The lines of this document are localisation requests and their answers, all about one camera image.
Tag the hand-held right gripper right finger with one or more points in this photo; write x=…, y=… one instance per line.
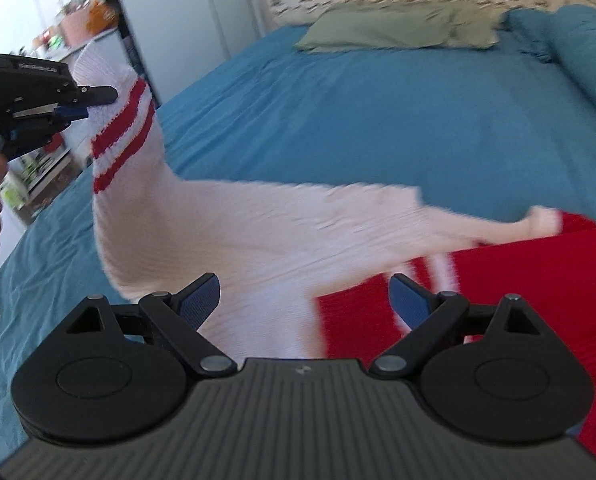
x=407, y=303

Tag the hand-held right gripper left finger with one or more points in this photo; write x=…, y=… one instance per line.
x=201, y=301

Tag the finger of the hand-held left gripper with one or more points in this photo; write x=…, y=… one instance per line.
x=74, y=111
x=100, y=94

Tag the white and red knit sweater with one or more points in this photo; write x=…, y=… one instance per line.
x=258, y=240

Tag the white cluttered shelf unit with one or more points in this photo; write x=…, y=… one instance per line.
x=38, y=170

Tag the orange bag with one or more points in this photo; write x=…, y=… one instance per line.
x=100, y=16

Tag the white wardrobe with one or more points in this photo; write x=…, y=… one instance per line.
x=188, y=25

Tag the green pillow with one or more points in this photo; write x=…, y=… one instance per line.
x=392, y=27

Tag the blue pillow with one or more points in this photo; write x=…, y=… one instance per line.
x=577, y=55

